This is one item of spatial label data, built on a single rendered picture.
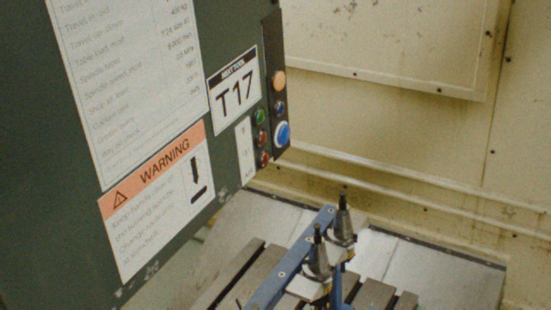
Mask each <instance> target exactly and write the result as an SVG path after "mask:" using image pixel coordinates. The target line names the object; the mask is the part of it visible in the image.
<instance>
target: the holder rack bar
mask: <svg viewBox="0 0 551 310"><path fill-rule="evenodd" d="M335 209H336V207H334V206H331V205H329V204H325V205H324V206H323V207H322V208H321V209H320V210H319V212H318V213H317V214H316V216H315V217H314V218H313V220H312V221H311V222H310V223H309V226H308V227H307V228H306V229H305V230H304V231H303V233H302V234H301V235H300V236H299V237H298V238H297V240H296V241H295V242H294V244H293V245H292V246H291V247H290V249H289V250H288V252H287V253H286V254H285V255H284V257H283V258H282V259H281V261H280V262H279V263H278V264H277V266H276V267H275V268H274V269H273V270H272V271H271V273H269V274H268V276H267V277H266V278H265V281H264V282H263V283H262V285H261V286H260V287H259V288H258V290H257V291H256V292H255V294H254V295H253V296H252V297H251V298H250V299H249V300H248V301H247V302H246V303H245V305H244V306H243V309H242V310H250V304H252V303H257V304H258V305H259V310H273V309H274V308H275V306H276V305H277V303H278V302H279V301H280V299H281V298H282V297H283V296H284V295H285V293H283V292H282V291H283V289H284V288H285V287H286V285H287V284H288V281H289V280H290V278H291V277H292V276H293V274H295V273H296V274H300V273H301V271H303V265H307V263H306V258H308V257H309V246H310V241H311V237H312V236H313V232H314V229H313V224H315V223H319V224H320V225H321V229H320V231H321V232H322V236H323V237H324V238H325V239H326V238H327V236H328V229H332V224H333V220H334V214H335Z"/></svg>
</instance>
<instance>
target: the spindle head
mask: <svg viewBox="0 0 551 310"><path fill-rule="evenodd" d="M193 5H194V11H195V21H196V29H197V38H198V43H199V49H200V55H201V65H202V70H203V77H204V82H205V87H206V93H207V85H206V79H207V78H209V77H211V76H212V75H213V74H214V73H215V72H217V71H219V70H220V69H221V68H222V67H223V66H225V65H226V64H228V63H229V62H231V61H232V60H233V59H236V58H237V57H238V56H240V55H241V54H243V53H244V52H245V51H246V50H248V49H249V48H251V47H252V46H254V45H255V44H256V45H257V60H258V69H259V78H260V87H261V97H262V98H261V99H260V100H258V101H257V102H256V103H253V104H252V105H251V106H250V107H249V108H248V109H247V110H246V111H245V112H244V113H243V114H242V115H241V116H240V117H238V118H237V119H236V120H235V121H233V122H232V123H231V124H230V125H227V126H226V127H225V128H224V129H223V130H222V131H221V132H220V133H219V134H217V135H216V136H214V129H213V124H212V118H211V112H210V107H209V101H208V95H207V103H208V109H209V110H208V111H207V112H206V113H205V114H204V115H202V116H201V117H200V118H199V119H198V120H197V121H195V122H194V123H192V124H190V125H189V126H187V127H186V128H184V129H183V130H182V131H181V132H180V133H179V134H178V135H177V136H176V137H175V138H173V139H172V140H170V141H169V142H168V143H167V144H165V145H163V146H161V147H160V148H159V149H157V150H156V151H155V152H154V153H153V154H152V155H151V156H150V157H149V158H147V159H146V160H145V161H143V162H142V163H141V164H139V165H138V166H135V167H134V168H133V169H131V170H130V171H129V172H128V173H127V174H126V175H125V176H124V177H122V178H121V179H120V180H119V181H117V182H116V183H114V184H113V185H112V186H111V187H109V188H108V189H105V190H104V191H102V186H101V184H100V180H99V177H98V174H97V171H96V167H95V164H94V160H93V158H92V155H91V151H90V146H89V144H88V141H87V138H86V135H85V132H84V127H83V123H82V121H81V119H80V115H79V113H78V109H77V104H76V101H75V98H74V95H73V93H72V90H71V85H70V82H69V78H68V76H67V72H66V70H65V65H64V61H63V56H62V53H61V50H60V47H59V43H58V40H57V36H56V34H55V31H54V27H53V22H52V19H51V16H50V14H49V11H48V7H47V5H46V0H0V310H120V309H121V308H122V307H123V306H124V305H125V304H126V303H127V302H128V301H129V300H130V299H131V298H132V297H133V296H134V295H135V294H136V293H137V292H138V291H139V290H140V289H141V288H142V287H143V286H144V285H145V284H146V283H147V282H148V280H150V279H151V278H152V277H153V276H154V275H155V274H156V273H157V272H158V271H159V270H160V269H161V268H162V267H163V266H164V265H165V264H166V263H167V262H168V261H169V260H170V259H171V258H172V257H173V256H174V255H175V254H176V253H177V252H178V251H179V250H180V249H181V248H182V247H183V246H184V245H185V244H186V243H187V242H188V241H189V240H190V239H191V238H192V237H193V236H194V235H195V234H196V233H197V232H198V231H199V230H200V229H201V228H202V227H203V226H204V225H205V224H206V223H207V222H208V221H209V220H210V219H211V218H212V217H213V216H214V215H215V214H216V213H217V212H218V211H219V210H220V209H221V208H223V206H224V205H225V204H226V203H227V202H228V201H229V200H230V199H231V198H232V197H233V196H234V195H235V194H236V193H237V192H238V191H239V190H240V189H241V188H242V187H243V186H242V180H241V173H240V166H239V160H238V147H237V141H236V134H235V127H236V126H237V125H239V124H240V123H242V122H243V121H244V120H245V118H247V117H248V116H249V117H250V125H251V140H252V148H253V156H254V164H255V171H256V173H257V172H258V171H259V170H260V169H259V168H258V166H257V158H258V155H259V153H260V151H262V150H263V149H267V150H268V151H269V159H271V158H272V157H273V153H272V144H271V134H270V124H269V105H268V96H267V85H266V76H265V59H264V49H263V30H262V19H264V18H265V17H266V16H268V15H269V14H271V13H272V12H274V11H277V10H278V9H279V8H280V0H193ZM260 105H261V106H264V107H265V122H264V124H263V125H262V126H261V127H255V126H254V125H253V123H252V116H253V113H254V111H255V109H256V108H257V107H258V106H260ZM201 120H202V121H203V126H204V132H205V137H206V142H207V152H208V157H209V163H210V167H211V173H212V179H213V184H214V193H215V197H214V198H213V200H212V201H210V202H209V203H208V204H207V205H206V206H205V207H204V208H202V209H201V211H200V212H199V213H198V214H197V215H196V216H195V217H194V218H193V219H192V220H191V221H190V222H189V223H188V224H187V225H186V226H184V227H183V228H182V229H181V230H179V231H178V232H177V233H176V235H175V236H174V237H173V238H172V239H171V240H170V241H169V242H168V243H167V244H166V245H165V246H163V247H162V248H161V249H160V250H159V251H158V252H157V253H156V254H155V255H153V256H152V257H151V258H150V260H149V261H148V262H147V263H146V264H145V265H144V266H143V267H142V268H140V269H139V270H138V271H137V272H136V273H135V274H134V275H133V276H132V277H131V278H130V279H129V280H128V281H127V282H125V283H124V284H123V283H122V281H121V273H120V271H119V268H118V264H117V262H116V259H115V255H114V252H113V249H112V245H111V243H110V240H109V237H108V233H107V230H106V227H105V224H104V221H103V218H102V213H101V211H100V205H99V202H98V200H99V199H101V197H102V196H104V195H105V194H106V193H108V192H109V191H110V190H111V189H113V188H115V187H116V186H117V185H118V184H120V183H121V182H122V181H124V180H125V179H126V178H128V177H129V175H131V174H132V173H133V172H135V171H136V170H137V169H138V168H139V167H140V166H143V165H144V164H146V163H147V162H148V161H149V160H151V159H152V158H153V157H155V155H156V154H158V153H159V152H160V151H162V150H163V149H164V148H165V147H166V146H167V145H170V144H171V143H172V142H174V141H175V140H177V139H178V137H179V136H181V135H182V134H183V133H185V132H186V131H187V130H189V129H190V128H191V127H192V126H194V124H197V123H198V122H199V121H201ZM262 127H264V128H265V129H266V130H267V134H268V138H267V141H266V144H265V146H264V147H263V148H261V149H259V148H257V147H256V146H255V138H256V134H257V131H258V130H259V129H260V128H262Z"/></svg>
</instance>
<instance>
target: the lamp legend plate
mask: <svg viewBox="0 0 551 310"><path fill-rule="evenodd" d="M235 134H236V141H237V147H238V160H239V166H240V173H241V180H242V186H245V184H246V183H247V182H248V181H249V180H250V179H251V178H252V177H253V176H254V175H255V174H256V171H255V164H254V156H253V148H252V140H251V125H250V117H249V116H248V117H247V118H245V120H244V121H243V122H242V123H240V124H239V125H237V126H236V127H235Z"/></svg>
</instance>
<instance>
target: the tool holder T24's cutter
mask: <svg viewBox="0 0 551 310"><path fill-rule="evenodd" d="M309 304H310V306H314V310H322V307H326V308H329V306H330V305H331V291H330V292H329V293H328V294H326V295H325V296H322V297H321V298H320V299H317V300H314V301H312V302H309Z"/></svg>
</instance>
